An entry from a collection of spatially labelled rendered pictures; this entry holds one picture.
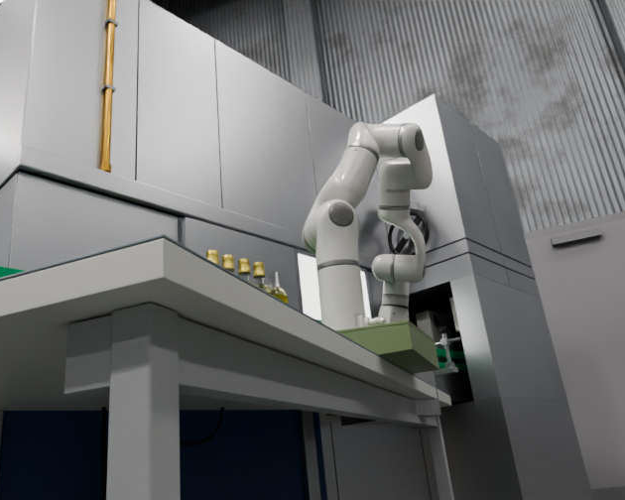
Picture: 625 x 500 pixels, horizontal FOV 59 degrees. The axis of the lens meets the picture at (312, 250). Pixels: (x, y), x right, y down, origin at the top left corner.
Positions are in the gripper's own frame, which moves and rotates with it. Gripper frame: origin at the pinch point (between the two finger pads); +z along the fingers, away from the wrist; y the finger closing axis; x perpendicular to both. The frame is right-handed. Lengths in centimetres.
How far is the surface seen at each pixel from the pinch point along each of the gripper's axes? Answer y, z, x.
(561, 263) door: -307, -89, -65
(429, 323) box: -86, -19, -42
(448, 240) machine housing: -74, -53, -27
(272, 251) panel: 6, -34, -49
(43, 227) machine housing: 81, -24, -49
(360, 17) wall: -263, -357, -257
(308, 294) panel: -11, -21, -46
